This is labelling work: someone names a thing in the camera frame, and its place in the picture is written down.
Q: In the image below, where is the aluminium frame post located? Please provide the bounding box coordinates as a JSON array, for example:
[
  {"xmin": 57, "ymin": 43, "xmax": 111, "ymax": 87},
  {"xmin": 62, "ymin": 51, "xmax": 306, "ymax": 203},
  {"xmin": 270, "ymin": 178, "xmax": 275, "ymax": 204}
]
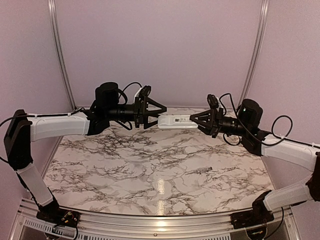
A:
[
  {"xmin": 237, "ymin": 0, "xmax": 270, "ymax": 106},
  {"xmin": 47, "ymin": 0, "xmax": 77, "ymax": 110}
]

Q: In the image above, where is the front aluminium rail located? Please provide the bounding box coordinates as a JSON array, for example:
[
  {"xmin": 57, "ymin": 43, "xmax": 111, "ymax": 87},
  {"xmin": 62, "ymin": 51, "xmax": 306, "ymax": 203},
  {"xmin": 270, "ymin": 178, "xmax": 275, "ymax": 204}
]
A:
[{"xmin": 9, "ymin": 199, "xmax": 301, "ymax": 240}]

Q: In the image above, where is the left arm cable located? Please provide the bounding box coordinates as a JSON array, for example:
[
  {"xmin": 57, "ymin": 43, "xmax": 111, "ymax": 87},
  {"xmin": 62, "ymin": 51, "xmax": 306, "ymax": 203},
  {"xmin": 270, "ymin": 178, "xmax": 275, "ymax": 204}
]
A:
[{"xmin": 0, "ymin": 81, "xmax": 143, "ymax": 163}]

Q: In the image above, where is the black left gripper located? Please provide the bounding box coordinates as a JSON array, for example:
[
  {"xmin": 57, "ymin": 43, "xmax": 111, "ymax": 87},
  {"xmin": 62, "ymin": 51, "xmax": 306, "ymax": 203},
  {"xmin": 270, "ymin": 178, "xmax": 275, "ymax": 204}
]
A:
[{"xmin": 105, "ymin": 95, "xmax": 167, "ymax": 129}]

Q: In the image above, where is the right aluminium frame post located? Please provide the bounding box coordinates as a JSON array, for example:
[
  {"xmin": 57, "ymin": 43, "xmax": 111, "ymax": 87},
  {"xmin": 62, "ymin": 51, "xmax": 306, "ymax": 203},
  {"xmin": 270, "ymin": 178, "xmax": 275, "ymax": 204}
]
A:
[{"xmin": 237, "ymin": 0, "xmax": 270, "ymax": 106}]

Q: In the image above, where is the white remote control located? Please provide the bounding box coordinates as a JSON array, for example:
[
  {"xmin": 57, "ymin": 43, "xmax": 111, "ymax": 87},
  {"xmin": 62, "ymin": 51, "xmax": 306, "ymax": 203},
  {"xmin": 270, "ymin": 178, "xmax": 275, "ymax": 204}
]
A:
[{"xmin": 157, "ymin": 115, "xmax": 198, "ymax": 130}]

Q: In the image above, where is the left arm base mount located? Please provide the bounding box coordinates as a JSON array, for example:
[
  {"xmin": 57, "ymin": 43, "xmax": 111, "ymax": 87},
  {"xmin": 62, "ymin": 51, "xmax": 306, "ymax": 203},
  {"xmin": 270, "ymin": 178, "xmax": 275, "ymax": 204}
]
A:
[{"xmin": 36, "ymin": 208, "xmax": 80, "ymax": 228}]

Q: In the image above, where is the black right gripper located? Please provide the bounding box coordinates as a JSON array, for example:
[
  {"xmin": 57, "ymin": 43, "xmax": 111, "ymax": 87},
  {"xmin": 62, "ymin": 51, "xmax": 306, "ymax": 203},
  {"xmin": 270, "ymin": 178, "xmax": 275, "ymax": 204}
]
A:
[{"xmin": 189, "ymin": 107, "xmax": 250, "ymax": 138}]

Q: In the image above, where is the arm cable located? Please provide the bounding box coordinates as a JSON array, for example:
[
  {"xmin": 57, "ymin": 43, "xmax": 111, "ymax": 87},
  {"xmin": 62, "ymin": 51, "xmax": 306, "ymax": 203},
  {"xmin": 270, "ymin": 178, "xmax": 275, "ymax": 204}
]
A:
[
  {"xmin": 219, "ymin": 92, "xmax": 320, "ymax": 148},
  {"xmin": 0, "ymin": 81, "xmax": 143, "ymax": 163}
]

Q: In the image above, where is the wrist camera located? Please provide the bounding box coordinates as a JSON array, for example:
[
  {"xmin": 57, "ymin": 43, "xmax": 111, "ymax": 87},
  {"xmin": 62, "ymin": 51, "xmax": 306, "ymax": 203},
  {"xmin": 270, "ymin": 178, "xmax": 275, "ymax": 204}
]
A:
[
  {"xmin": 207, "ymin": 94, "xmax": 222, "ymax": 109},
  {"xmin": 134, "ymin": 85, "xmax": 152, "ymax": 99}
]

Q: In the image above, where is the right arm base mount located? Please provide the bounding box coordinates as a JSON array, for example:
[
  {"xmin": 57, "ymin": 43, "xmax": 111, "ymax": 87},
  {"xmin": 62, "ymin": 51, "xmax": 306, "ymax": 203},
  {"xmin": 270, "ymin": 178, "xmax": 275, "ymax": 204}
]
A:
[{"xmin": 230, "ymin": 210, "xmax": 275, "ymax": 229}]

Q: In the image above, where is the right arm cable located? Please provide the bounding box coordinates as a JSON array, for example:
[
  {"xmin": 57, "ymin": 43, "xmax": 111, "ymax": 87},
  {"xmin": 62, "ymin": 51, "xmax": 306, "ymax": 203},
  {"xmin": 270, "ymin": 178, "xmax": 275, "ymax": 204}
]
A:
[{"xmin": 219, "ymin": 92, "xmax": 320, "ymax": 148}]

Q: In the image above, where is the left aluminium frame post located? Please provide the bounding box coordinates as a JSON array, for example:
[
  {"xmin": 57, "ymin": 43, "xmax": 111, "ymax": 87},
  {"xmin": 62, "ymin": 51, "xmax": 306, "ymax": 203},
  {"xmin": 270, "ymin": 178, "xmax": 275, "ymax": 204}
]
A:
[{"xmin": 47, "ymin": 0, "xmax": 77, "ymax": 110}]

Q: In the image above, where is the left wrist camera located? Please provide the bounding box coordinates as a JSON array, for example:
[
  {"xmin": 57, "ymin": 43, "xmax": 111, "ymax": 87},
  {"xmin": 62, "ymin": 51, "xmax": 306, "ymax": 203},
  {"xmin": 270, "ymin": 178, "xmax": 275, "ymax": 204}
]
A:
[{"xmin": 134, "ymin": 85, "xmax": 152, "ymax": 99}]

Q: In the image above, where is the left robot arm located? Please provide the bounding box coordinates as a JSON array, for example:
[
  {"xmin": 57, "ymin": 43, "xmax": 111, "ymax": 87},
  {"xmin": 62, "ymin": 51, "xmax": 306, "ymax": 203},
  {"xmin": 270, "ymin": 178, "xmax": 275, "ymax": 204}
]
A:
[{"xmin": 3, "ymin": 82, "xmax": 167, "ymax": 223}]

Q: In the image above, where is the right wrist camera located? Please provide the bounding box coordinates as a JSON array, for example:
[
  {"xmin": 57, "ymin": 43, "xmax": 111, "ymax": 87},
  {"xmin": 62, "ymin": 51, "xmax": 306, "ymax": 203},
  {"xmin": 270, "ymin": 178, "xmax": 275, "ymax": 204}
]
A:
[{"xmin": 207, "ymin": 94, "xmax": 222, "ymax": 109}]

